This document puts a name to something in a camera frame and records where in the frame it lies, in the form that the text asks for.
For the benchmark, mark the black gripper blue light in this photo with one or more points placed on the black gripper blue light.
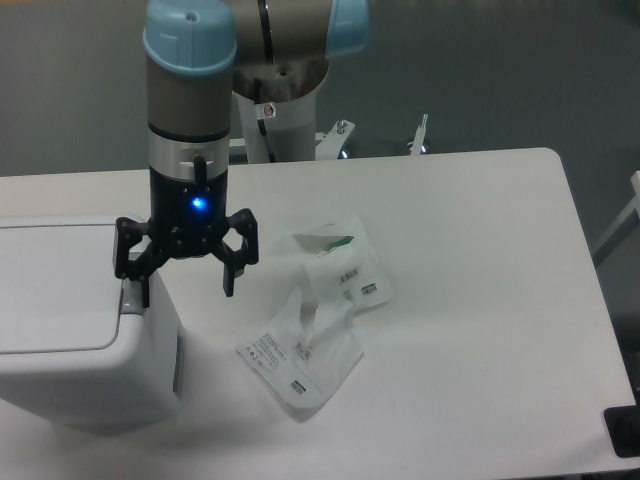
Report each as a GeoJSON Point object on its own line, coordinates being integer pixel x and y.
{"type": "Point", "coordinates": [193, 223]}

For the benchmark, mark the white push-lid trash can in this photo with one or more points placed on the white push-lid trash can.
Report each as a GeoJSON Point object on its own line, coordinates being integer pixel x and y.
{"type": "Point", "coordinates": [80, 347]}

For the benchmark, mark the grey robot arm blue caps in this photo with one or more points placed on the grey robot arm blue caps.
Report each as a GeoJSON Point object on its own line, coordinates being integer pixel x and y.
{"type": "Point", "coordinates": [194, 51]}

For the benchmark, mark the upper torn white plastic package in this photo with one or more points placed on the upper torn white plastic package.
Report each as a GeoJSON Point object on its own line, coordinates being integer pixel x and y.
{"type": "Point", "coordinates": [341, 261]}

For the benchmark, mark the lower white plastic package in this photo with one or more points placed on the lower white plastic package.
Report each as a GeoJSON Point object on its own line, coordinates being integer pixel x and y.
{"type": "Point", "coordinates": [305, 365]}

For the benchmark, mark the white levelling foot with bolt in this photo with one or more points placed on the white levelling foot with bolt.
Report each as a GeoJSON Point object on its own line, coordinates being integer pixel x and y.
{"type": "Point", "coordinates": [419, 145]}

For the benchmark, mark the black clamp at table corner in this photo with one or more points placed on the black clamp at table corner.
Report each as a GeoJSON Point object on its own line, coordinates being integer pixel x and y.
{"type": "Point", "coordinates": [623, 427]}

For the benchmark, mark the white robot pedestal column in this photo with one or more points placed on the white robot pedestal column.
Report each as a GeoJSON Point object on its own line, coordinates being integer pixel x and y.
{"type": "Point", "coordinates": [277, 109]}

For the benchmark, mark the white pedestal base frame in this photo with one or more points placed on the white pedestal base frame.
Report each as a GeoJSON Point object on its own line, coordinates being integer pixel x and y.
{"type": "Point", "coordinates": [328, 145]}

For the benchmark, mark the white frame at right edge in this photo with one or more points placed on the white frame at right edge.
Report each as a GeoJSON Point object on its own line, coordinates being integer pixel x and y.
{"type": "Point", "coordinates": [620, 228]}

